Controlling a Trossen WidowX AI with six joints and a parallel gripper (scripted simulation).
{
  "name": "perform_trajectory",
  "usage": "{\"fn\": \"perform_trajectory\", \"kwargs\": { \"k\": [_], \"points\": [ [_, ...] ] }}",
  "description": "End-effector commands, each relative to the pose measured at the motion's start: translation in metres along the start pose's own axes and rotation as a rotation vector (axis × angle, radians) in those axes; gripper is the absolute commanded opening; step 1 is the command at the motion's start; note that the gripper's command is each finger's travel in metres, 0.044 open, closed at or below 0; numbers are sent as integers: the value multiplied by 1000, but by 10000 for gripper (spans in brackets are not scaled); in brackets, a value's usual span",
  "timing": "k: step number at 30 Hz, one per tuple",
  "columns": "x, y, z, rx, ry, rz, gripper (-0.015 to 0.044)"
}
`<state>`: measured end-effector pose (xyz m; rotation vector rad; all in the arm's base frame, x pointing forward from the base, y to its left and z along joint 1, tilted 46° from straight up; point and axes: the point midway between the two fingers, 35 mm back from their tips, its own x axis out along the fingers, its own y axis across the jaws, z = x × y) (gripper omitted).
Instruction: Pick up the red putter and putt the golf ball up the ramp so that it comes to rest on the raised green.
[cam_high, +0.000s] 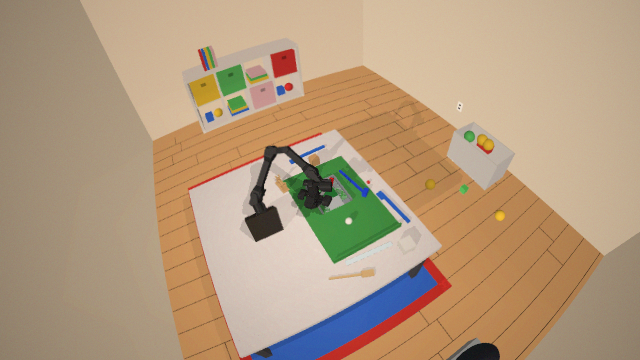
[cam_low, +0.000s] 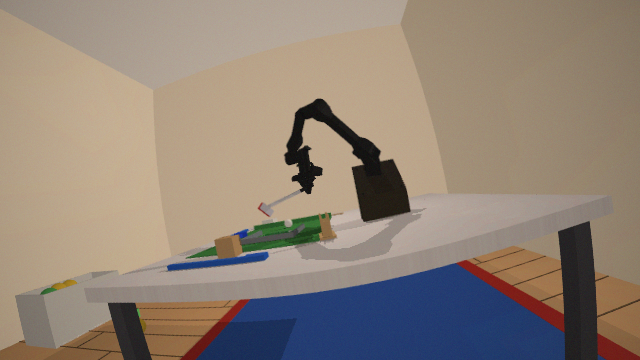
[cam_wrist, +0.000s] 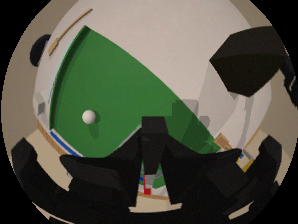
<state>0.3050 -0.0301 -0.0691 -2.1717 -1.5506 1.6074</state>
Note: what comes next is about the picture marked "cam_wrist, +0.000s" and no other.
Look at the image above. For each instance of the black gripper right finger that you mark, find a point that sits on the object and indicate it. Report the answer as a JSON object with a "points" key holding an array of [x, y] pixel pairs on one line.
{"points": [[182, 167]]}

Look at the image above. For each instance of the cream cube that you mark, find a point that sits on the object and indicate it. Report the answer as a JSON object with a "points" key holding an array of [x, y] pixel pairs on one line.
{"points": [[38, 103]]}

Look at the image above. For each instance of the white golf ball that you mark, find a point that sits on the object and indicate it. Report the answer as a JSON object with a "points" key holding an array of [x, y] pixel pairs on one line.
{"points": [[88, 117]]}

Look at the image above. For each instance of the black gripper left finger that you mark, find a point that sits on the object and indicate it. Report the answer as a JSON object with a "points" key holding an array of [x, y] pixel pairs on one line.
{"points": [[121, 169]]}

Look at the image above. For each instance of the blue flat bar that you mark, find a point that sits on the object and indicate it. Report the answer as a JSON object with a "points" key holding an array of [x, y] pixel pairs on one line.
{"points": [[65, 146]]}

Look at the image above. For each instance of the green putting mat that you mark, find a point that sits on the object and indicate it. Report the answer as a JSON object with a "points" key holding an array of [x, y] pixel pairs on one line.
{"points": [[105, 79]]}

